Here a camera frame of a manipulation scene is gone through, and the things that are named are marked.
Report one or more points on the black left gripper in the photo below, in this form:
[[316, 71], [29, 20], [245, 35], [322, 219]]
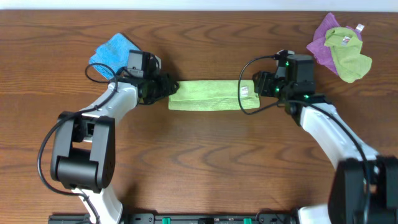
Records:
[[162, 88]]

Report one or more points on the purple cloth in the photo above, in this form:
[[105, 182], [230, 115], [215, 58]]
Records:
[[317, 47]]

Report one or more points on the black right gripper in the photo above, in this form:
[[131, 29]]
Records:
[[262, 85]]

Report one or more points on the light green cloth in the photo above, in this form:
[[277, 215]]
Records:
[[214, 95]]

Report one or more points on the crumpled olive green cloth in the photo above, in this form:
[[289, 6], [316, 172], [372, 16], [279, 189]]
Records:
[[345, 48]]

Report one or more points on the folded blue cloth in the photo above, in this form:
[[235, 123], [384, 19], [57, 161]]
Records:
[[114, 53]]

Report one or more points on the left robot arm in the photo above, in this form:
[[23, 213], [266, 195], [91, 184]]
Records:
[[84, 148]]

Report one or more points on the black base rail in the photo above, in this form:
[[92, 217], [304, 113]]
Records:
[[261, 218]]

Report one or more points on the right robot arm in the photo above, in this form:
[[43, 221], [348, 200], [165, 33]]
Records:
[[364, 188]]

